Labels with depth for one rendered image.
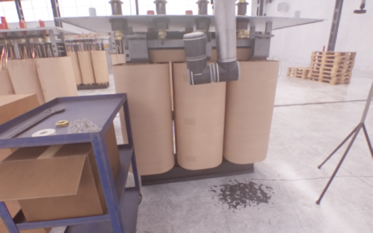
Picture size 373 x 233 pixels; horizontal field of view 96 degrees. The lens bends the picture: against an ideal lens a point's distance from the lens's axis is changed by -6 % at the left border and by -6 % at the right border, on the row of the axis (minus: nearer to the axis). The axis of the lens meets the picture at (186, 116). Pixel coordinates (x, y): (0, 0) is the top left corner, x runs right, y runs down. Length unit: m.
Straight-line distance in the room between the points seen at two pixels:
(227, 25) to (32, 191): 0.98
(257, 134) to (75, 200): 1.33
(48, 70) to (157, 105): 2.29
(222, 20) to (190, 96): 0.59
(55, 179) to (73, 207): 0.21
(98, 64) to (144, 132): 5.71
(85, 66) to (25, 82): 3.76
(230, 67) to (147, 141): 0.82
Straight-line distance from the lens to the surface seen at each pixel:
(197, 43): 0.93
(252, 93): 1.48
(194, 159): 1.54
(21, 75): 3.55
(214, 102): 1.38
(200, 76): 0.97
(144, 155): 1.49
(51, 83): 3.34
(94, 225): 1.44
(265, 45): 1.52
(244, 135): 1.58
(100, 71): 6.97
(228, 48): 0.96
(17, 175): 0.80
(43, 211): 0.95
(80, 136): 0.69
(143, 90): 1.30
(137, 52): 1.31
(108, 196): 0.80
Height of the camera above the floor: 1.15
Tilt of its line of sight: 20 degrees down
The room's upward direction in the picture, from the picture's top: 1 degrees counter-clockwise
